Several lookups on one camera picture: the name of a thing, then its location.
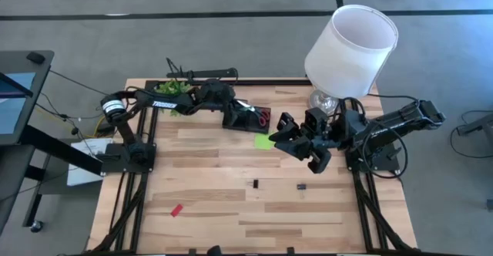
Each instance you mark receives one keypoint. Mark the black mesh desk organizer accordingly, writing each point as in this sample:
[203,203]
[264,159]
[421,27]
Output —
[254,129]

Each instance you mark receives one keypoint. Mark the black side desk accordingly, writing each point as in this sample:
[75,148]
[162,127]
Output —
[42,94]

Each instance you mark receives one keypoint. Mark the black caster wheel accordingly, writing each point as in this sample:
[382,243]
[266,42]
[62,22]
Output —
[36,226]

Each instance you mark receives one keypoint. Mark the black binder clip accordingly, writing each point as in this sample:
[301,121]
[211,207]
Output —
[255,184]
[301,186]

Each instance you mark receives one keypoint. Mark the white paper sheet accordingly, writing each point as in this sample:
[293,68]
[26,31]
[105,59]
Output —
[82,177]

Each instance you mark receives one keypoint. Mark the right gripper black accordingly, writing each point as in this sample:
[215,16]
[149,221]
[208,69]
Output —
[321,140]

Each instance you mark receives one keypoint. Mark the black aluminium table frame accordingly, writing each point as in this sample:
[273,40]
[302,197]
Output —
[277,82]

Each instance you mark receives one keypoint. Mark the black bar mount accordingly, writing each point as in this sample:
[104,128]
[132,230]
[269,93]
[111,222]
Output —
[212,73]

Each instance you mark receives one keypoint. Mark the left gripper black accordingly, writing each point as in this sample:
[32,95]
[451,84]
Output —
[217,92]

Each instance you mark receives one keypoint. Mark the green sticky note pad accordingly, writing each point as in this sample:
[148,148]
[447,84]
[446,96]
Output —
[263,142]

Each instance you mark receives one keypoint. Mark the black stand leg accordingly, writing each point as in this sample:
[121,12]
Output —
[477,125]

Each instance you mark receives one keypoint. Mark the green potted plant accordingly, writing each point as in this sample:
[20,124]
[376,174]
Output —
[173,86]

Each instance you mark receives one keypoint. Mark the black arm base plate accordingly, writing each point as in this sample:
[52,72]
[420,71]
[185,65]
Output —
[394,165]
[148,167]

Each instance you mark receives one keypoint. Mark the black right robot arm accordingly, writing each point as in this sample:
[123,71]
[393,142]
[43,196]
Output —
[396,121]

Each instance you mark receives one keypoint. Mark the white shade table lamp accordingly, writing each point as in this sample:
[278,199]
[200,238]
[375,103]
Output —
[346,67]

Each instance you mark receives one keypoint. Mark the red eraser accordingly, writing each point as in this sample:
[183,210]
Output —
[176,210]

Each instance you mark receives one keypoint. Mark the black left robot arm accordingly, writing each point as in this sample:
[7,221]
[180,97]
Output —
[154,98]

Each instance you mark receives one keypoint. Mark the monitor screen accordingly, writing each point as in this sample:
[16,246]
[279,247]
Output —
[11,113]

